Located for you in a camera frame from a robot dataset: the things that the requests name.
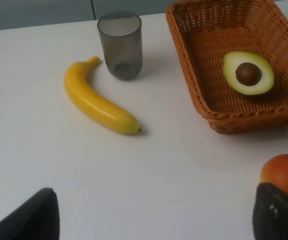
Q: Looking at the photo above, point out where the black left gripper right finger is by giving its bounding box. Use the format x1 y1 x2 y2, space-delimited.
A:
252 182 288 240

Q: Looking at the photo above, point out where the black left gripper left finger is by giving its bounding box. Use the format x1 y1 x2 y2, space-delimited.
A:
0 187 60 240

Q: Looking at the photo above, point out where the halved avocado with pit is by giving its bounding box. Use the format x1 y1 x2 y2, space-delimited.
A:
223 51 275 96

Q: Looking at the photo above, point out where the brown wicker basket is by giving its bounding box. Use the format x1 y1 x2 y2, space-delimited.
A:
165 0 288 134

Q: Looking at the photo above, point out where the orange round fruit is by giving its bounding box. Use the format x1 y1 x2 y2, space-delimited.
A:
259 154 288 194

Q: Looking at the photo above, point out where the yellow banana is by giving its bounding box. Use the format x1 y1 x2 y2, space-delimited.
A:
64 56 142 135

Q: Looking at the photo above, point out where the grey translucent cup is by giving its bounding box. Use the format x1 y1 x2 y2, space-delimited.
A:
97 10 143 81

